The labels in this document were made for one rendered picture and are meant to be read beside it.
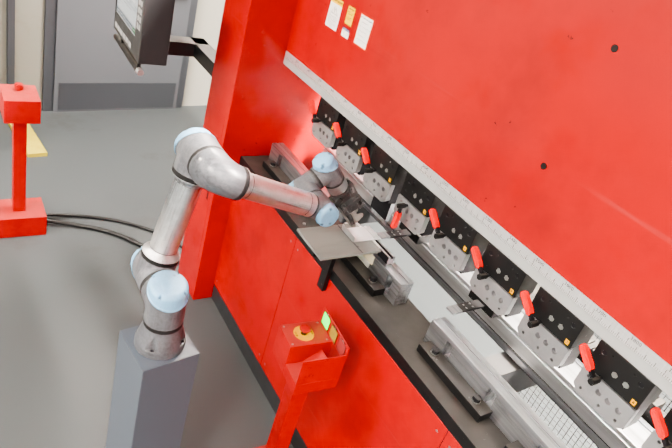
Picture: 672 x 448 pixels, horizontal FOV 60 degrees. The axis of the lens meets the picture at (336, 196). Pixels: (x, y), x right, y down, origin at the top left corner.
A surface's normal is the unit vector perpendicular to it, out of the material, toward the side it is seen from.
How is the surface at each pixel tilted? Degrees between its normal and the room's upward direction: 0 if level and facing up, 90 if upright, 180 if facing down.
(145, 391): 90
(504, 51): 90
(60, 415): 0
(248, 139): 90
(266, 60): 90
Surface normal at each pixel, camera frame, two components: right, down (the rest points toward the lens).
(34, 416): 0.26, -0.84
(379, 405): -0.83, 0.06
